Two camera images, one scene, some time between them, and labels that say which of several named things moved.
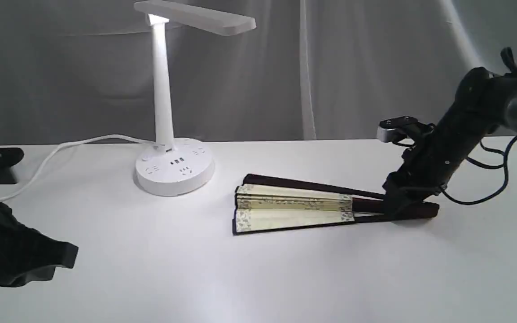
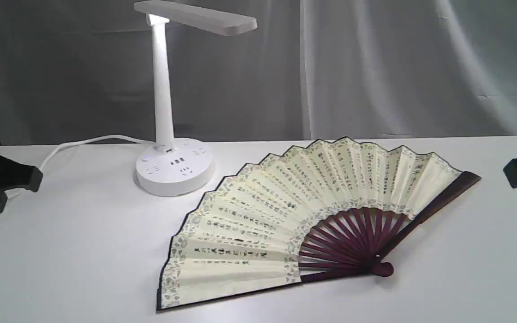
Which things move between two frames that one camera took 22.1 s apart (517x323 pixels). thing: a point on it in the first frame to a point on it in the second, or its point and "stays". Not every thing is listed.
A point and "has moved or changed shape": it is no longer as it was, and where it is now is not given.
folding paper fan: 263,204 has moved or changed shape
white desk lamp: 175,166 stays
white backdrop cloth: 52,71 stays
